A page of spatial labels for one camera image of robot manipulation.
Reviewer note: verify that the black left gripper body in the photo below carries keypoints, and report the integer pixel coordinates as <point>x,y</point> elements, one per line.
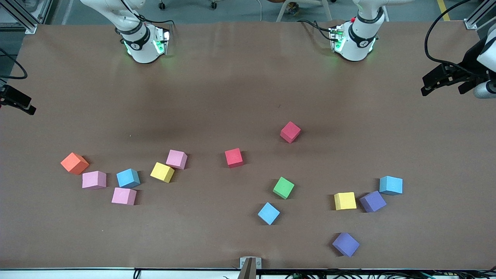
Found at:
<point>469,63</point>

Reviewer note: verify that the blue foam block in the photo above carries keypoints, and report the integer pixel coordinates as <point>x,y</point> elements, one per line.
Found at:
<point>391,185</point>
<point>128,178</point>
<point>268,213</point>

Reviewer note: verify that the yellow foam block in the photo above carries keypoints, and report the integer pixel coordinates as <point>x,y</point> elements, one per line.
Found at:
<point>162,172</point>
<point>345,201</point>

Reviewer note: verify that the red foam block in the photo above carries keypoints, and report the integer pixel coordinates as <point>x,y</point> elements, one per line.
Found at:
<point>234,157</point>
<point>290,132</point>

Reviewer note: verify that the pink foam block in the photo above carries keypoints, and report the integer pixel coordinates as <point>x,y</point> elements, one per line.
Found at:
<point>124,196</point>
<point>176,159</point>
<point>94,179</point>

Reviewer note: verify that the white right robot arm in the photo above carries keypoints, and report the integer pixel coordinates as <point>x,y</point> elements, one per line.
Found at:
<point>143,46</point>

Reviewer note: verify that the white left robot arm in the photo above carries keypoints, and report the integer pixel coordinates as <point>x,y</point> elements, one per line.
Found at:
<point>356,42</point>

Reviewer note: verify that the orange foam block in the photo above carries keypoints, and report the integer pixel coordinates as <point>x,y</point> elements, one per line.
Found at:
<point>73,162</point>

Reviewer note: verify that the purple foam block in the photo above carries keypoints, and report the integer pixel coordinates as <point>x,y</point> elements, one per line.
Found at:
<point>345,244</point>
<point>372,201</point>

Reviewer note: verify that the white stool legs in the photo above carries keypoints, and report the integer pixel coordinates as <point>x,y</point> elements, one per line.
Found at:
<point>282,11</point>

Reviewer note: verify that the green foam block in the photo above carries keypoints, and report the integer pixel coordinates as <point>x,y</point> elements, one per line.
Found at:
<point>283,188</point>

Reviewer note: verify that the brown paper table cover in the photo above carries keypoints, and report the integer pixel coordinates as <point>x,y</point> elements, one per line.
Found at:
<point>193,240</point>

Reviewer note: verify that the aluminium frame profile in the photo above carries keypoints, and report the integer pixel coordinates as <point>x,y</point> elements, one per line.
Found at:
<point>23,19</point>
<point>474,21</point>

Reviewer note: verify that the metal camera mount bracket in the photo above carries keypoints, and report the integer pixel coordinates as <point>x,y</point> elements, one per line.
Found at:
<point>250,267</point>

